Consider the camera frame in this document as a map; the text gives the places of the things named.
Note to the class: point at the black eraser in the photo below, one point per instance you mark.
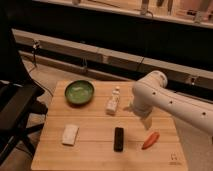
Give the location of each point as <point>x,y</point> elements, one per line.
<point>118,139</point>

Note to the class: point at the orange carrot toy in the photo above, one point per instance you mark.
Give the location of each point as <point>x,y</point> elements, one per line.
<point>151,140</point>

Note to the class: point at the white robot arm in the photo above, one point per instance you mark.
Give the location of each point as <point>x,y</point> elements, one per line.
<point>150,91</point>

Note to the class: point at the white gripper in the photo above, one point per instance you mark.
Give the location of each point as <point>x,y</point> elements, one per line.
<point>147,121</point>

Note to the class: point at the white sponge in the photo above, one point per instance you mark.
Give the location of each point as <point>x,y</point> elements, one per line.
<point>69,134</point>

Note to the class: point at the black office chair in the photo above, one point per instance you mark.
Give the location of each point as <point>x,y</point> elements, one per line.
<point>18,97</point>

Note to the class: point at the green bowl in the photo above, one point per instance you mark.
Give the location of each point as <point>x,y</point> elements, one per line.
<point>79,92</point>

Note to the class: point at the white glue bottle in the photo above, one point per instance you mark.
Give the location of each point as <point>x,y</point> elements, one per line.
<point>112,103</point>

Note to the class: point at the wooden table board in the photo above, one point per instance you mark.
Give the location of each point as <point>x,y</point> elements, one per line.
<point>93,149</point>

